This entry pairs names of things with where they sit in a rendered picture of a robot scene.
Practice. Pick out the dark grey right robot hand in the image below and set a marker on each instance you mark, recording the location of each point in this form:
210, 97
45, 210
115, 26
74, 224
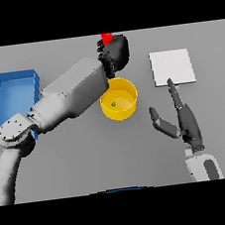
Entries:
189, 121

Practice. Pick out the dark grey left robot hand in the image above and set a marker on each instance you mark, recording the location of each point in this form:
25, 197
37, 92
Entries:
117, 52

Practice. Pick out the red beaker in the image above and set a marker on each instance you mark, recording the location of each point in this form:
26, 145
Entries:
106, 38

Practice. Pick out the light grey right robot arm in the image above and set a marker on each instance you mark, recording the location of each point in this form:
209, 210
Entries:
201, 168

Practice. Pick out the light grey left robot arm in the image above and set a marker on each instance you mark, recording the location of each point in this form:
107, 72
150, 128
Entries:
71, 89

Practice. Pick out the yellow bowl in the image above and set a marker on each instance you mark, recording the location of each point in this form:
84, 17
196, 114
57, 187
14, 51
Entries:
119, 103

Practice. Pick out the green nut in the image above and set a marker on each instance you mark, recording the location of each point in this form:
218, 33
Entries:
113, 104

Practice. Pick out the pale square measuring scale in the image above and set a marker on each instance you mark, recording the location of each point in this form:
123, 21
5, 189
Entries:
172, 67

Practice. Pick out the blue tray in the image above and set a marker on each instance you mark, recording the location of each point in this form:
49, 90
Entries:
11, 100

